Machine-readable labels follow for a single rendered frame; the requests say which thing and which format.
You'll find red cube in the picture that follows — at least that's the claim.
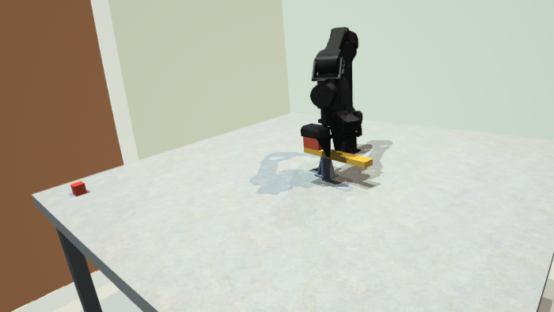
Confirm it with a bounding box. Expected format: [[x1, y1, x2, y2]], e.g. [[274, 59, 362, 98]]
[[71, 181, 87, 196]]

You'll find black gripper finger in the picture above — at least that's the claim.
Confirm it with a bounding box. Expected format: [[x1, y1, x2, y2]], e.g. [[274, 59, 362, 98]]
[[317, 135, 334, 157], [331, 128, 348, 151]]

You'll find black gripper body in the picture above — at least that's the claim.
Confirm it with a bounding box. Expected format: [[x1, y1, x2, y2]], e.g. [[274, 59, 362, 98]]
[[301, 100, 344, 139]]

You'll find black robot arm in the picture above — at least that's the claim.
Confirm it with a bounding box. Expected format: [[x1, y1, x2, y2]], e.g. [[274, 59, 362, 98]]
[[310, 27, 362, 154]]

